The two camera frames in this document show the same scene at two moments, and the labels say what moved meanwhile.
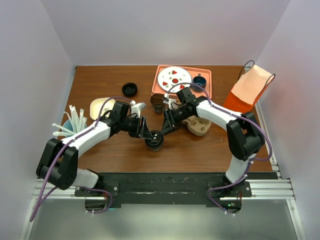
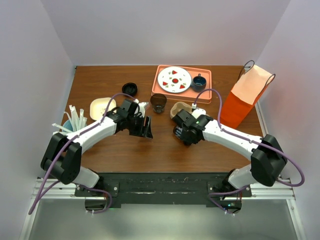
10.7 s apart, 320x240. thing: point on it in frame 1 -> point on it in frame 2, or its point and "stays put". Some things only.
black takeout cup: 156,101 stays put
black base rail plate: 167,189 stays put
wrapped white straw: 75,117 stays put
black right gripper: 168,126 -> 184,137
